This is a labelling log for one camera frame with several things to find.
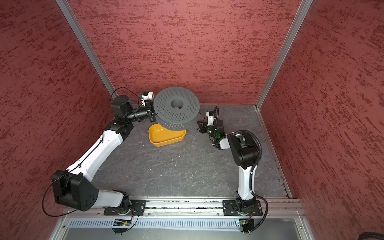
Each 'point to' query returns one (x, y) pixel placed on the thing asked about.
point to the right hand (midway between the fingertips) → (197, 123)
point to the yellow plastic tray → (160, 136)
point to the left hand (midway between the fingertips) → (169, 109)
